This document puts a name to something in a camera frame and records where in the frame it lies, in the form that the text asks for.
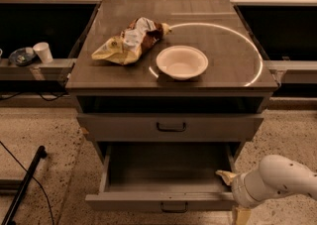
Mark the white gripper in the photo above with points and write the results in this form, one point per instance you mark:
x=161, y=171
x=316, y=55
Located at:
x=238, y=189

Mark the grey drawer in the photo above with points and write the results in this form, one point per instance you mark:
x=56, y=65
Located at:
x=138, y=127
x=164, y=177

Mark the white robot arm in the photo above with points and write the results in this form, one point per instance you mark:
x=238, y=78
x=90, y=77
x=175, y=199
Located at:
x=276, y=177

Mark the grey drawer cabinet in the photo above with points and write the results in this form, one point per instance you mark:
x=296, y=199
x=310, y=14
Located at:
x=236, y=80

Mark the grey top drawer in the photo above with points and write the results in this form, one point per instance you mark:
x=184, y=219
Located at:
x=138, y=127

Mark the white paper bowl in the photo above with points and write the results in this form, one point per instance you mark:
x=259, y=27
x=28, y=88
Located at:
x=182, y=62

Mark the crumpled yellow brown chip bag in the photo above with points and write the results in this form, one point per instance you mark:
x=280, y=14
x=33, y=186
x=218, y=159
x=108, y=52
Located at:
x=137, y=39

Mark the black floor stand bar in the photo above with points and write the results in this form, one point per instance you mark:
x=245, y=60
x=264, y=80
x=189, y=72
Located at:
x=23, y=185

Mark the white paper cup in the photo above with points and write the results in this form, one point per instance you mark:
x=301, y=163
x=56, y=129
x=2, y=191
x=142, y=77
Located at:
x=43, y=51

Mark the dark small plate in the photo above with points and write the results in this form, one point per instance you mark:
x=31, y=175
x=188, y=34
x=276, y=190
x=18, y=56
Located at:
x=22, y=56

